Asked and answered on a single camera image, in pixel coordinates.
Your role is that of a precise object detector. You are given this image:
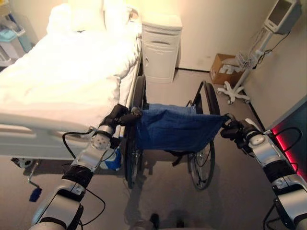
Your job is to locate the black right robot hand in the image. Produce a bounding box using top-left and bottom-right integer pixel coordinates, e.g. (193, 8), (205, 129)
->
(220, 114), (253, 142)

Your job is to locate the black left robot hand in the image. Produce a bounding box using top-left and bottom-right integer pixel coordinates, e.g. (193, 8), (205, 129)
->
(106, 104), (142, 127)

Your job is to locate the blue fabric wheelchair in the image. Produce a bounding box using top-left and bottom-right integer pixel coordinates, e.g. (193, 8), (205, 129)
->
(124, 74), (237, 192)

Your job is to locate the white hospital bed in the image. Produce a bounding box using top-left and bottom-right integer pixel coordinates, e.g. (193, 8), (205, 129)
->
(0, 4), (144, 178)

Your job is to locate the white patient monitor stand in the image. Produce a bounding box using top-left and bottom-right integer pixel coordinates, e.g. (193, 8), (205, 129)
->
(217, 23), (276, 105)

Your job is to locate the brown cardboard box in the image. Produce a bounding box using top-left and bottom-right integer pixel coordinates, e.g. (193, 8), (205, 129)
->
(210, 53), (246, 86)

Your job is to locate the black panel with red light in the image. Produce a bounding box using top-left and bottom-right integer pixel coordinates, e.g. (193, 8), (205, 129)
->
(265, 97), (307, 185)

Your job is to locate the white blanket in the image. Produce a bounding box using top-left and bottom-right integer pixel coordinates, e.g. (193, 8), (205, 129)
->
(0, 4), (142, 120)

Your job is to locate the white bedside cabinet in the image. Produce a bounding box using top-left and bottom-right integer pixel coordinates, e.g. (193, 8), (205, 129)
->
(141, 14), (183, 84)

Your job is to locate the white pillow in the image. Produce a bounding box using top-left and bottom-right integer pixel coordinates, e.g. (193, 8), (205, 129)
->
(68, 0), (107, 32)

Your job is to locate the grey patient monitor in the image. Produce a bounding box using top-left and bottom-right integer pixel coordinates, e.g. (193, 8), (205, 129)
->
(264, 0), (303, 35)

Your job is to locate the white medical cart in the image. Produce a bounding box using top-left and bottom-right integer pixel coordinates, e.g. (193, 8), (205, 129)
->
(0, 11), (33, 68)

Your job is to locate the white wire basket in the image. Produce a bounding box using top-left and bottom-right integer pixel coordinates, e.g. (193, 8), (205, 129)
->
(236, 50), (259, 68)

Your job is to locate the blue handled bed crank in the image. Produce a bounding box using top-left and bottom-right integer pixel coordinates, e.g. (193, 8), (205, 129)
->
(27, 176), (43, 202)

